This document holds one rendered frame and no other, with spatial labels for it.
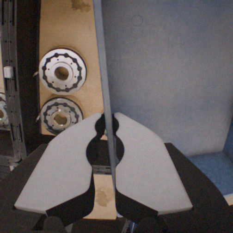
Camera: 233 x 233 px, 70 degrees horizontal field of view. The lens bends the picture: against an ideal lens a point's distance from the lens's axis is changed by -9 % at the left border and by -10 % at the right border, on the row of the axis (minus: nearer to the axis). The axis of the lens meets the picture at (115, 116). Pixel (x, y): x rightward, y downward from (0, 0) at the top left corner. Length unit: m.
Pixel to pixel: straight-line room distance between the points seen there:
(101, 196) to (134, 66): 0.56
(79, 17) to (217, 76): 0.30
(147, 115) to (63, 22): 0.29
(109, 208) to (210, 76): 0.63
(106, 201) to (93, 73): 0.47
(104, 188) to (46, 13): 0.53
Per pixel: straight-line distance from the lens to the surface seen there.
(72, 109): 0.43
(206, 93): 0.20
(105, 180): 0.62
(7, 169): 0.66
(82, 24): 0.41
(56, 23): 0.42
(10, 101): 0.38
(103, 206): 0.73
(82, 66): 0.39
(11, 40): 0.34
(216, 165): 0.24
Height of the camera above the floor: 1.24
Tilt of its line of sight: 61 degrees down
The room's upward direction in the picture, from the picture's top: 172 degrees clockwise
